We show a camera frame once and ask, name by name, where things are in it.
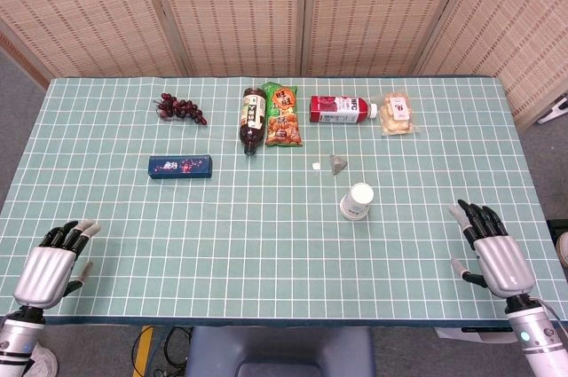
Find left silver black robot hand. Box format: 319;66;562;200
12;218;102;310

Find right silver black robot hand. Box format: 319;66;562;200
446;199;537;299

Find white paper cup blue flower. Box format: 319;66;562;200
340;182;375;220

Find tan shoe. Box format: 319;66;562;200
556;231;568;269

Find white stand base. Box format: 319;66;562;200
535;95;568;126

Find dark blue rectangular box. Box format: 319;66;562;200
148;154;213;180

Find clear bag of crackers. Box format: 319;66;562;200
379;92;421;137

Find grey pyramid tea bag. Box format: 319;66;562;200
328;154;349;177

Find dark red grape bunch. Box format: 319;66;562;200
154;92;208;127

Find red juice bottle white label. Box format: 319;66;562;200
309;95;379;126

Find green white grid tablecloth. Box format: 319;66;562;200
0;76;568;329

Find blue grey chair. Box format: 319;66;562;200
184;326;377;377

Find dark tea bottle green label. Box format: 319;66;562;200
239;87;267;157

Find green orange snack bag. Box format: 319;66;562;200
260;81;304;148

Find woven bamboo folding screen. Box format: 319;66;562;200
0;0;568;132

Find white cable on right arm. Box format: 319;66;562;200
531;295;568;339

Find black floor cables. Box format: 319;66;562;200
153;326;193;370

